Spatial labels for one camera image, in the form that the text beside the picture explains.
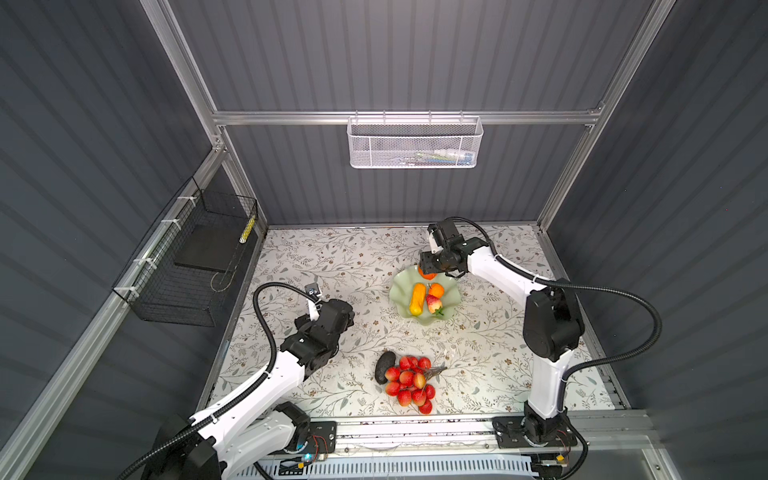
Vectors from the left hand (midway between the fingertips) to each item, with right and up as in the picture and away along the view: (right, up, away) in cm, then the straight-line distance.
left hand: (328, 310), depth 82 cm
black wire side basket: (-33, +11, -10) cm, 36 cm away
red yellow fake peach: (+31, 0, +11) cm, 33 cm away
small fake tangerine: (+32, +4, +14) cm, 35 cm away
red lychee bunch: (+22, -18, -4) cm, 29 cm away
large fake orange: (+29, +9, +11) cm, 32 cm away
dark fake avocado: (+16, -15, 0) cm, 21 cm away
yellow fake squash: (+26, +1, +14) cm, 30 cm away
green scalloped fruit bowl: (+20, +2, +16) cm, 26 cm away
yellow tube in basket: (-22, +22, 0) cm, 32 cm away
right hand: (+30, +12, +13) cm, 35 cm away
